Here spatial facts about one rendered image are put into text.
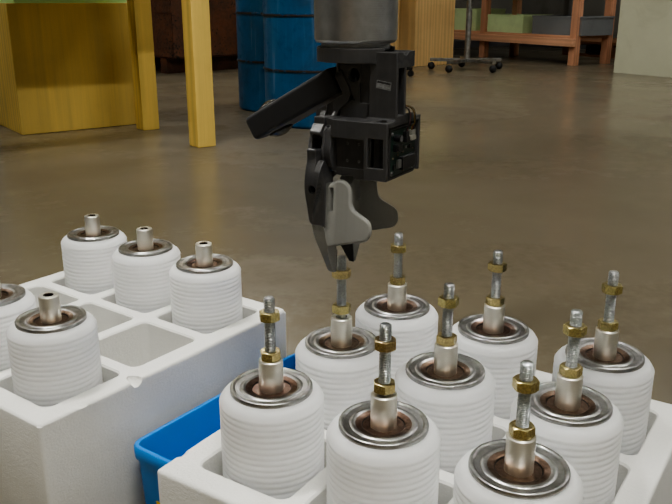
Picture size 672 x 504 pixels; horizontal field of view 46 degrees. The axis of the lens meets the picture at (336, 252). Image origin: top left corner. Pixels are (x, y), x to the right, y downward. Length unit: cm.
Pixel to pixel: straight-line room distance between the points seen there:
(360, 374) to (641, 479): 27
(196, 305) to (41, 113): 288
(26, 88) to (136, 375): 298
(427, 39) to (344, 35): 667
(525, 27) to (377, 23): 745
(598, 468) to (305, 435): 25
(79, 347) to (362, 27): 46
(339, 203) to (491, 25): 774
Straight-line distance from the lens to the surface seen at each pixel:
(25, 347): 90
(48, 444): 88
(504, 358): 83
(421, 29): 730
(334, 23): 70
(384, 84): 71
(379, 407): 65
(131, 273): 112
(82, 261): 121
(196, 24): 327
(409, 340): 88
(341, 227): 74
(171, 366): 96
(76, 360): 90
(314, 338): 82
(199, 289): 103
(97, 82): 393
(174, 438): 96
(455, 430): 74
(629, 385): 80
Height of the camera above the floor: 59
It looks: 18 degrees down
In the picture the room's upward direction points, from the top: straight up
